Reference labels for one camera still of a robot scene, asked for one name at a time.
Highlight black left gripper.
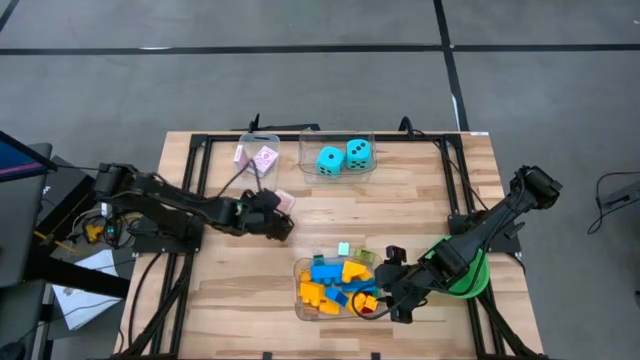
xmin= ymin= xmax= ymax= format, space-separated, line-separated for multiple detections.
xmin=234 ymin=189 xmax=295 ymax=242

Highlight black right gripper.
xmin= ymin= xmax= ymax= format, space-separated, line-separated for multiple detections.
xmin=374 ymin=244 xmax=441 ymax=325

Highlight narrow blue toy brick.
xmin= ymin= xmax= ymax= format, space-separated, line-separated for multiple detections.
xmin=342 ymin=279 xmax=379 ymax=294

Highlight white card box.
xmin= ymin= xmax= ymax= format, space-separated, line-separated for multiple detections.
xmin=273 ymin=188 xmax=298 ymax=215

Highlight blue sloped toy brick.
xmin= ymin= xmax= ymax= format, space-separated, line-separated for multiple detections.
xmin=324 ymin=287 xmax=350 ymax=307

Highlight pink card box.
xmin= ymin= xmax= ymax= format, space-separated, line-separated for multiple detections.
xmin=249 ymin=145 xmax=280 ymax=178

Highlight large blue toy brick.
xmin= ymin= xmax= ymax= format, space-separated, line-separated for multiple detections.
xmin=309 ymin=263 xmax=345 ymax=286

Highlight teal foam die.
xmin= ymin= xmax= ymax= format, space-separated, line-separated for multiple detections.
xmin=314 ymin=145 xmax=346 ymax=177
xmin=345 ymin=138 xmax=374 ymax=171

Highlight small clear plastic container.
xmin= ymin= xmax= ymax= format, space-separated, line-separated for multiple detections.
xmin=234 ymin=133 xmax=281 ymax=195

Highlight medium clear plastic bin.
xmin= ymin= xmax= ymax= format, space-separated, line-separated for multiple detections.
xmin=298 ymin=130 xmax=377 ymax=185

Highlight green plastic bowl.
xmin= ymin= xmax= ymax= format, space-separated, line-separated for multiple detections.
xmin=429 ymin=235 xmax=491 ymax=300

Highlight large clear plastic bin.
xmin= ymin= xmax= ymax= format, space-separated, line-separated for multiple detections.
xmin=292 ymin=255 xmax=389 ymax=322

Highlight white paper sheets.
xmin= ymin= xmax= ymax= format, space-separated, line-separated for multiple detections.
xmin=51 ymin=248 xmax=124 ymax=331

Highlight black computer case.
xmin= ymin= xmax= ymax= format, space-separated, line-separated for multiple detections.
xmin=34 ymin=155 xmax=110 ymax=240

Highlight black computer with green light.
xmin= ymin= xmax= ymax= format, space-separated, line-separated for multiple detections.
xmin=24 ymin=252 xmax=132 ymax=300

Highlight grey desk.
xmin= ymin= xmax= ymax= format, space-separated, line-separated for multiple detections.
xmin=0 ymin=142 xmax=54 ymax=291

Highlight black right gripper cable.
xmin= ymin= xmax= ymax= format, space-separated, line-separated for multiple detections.
xmin=352 ymin=294 xmax=401 ymax=322

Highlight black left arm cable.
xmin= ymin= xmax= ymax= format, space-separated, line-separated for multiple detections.
xmin=214 ymin=158 xmax=264 ymax=204

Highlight black table frame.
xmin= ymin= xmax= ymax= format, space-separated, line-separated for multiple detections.
xmin=149 ymin=131 xmax=504 ymax=360

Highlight black cable with plug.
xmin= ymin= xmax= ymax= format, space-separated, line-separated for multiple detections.
xmin=587 ymin=170 xmax=640 ymax=236

